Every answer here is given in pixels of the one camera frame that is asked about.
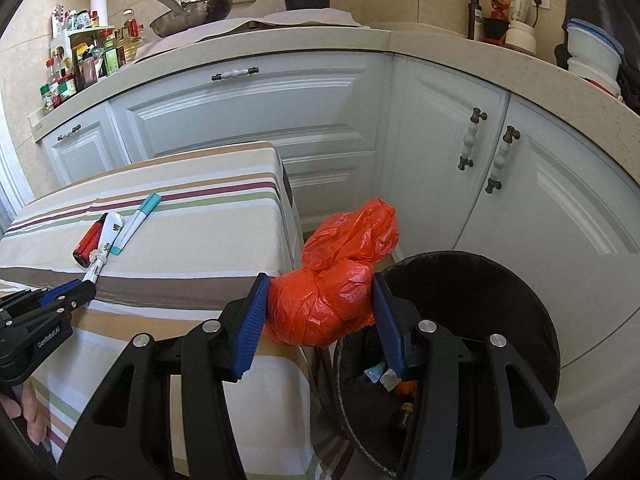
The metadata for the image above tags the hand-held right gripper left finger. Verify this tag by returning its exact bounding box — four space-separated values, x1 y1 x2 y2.
55 272 273 480

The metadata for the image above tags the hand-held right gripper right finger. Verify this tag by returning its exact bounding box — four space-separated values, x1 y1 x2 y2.
371 272 588 480

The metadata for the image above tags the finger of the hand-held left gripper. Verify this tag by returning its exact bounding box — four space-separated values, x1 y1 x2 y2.
0 284 97 328
0 282 85 311

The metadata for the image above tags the white squeezed tube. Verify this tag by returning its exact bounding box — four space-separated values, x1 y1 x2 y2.
81 212 124 286

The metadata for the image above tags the red plastic bag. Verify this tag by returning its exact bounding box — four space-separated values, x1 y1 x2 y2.
265 197 401 351

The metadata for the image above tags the black round trash bin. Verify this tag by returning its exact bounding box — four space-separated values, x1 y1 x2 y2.
330 251 563 466

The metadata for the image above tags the person's left hand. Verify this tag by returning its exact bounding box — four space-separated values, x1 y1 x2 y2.
0 382 53 443

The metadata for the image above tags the clear plastic wrapper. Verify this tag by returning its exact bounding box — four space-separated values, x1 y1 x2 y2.
380 366 419 397

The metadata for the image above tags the teal white marker pen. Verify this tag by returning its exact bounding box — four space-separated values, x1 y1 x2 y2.
111 192 162 257

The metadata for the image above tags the striped tablecloth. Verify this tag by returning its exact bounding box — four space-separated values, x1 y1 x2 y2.
0 141 321 480

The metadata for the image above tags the white narrow cabinet door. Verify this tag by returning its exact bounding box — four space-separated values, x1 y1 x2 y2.
39 102 126 188

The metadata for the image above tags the white lower cabinet drawer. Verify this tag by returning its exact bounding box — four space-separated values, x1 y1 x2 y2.
277 150 383 231

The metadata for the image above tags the white wide drawer front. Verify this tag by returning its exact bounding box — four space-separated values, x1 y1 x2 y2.
107 52 388 161

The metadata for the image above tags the group of condiment bottles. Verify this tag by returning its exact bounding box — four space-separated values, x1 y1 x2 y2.
39 4 146 116

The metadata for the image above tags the beige kitchen countertop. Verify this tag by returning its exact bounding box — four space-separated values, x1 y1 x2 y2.
30 22 640 181

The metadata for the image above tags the steel wok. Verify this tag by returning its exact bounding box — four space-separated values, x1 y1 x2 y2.
149 0 235 38

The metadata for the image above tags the red black container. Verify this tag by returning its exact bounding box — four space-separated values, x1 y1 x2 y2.
481 16 511 43

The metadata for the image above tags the white jar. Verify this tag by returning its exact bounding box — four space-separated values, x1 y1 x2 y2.
504 20 538 55

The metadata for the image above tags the pale cloth stove cover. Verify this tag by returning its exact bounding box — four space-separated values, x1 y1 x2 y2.
135 7 373 58

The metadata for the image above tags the dark oil bottle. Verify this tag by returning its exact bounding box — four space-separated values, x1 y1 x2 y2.
467 0 485 41

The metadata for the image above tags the black white door handle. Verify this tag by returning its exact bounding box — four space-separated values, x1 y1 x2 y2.
457 108 488 170
485 125 522 195

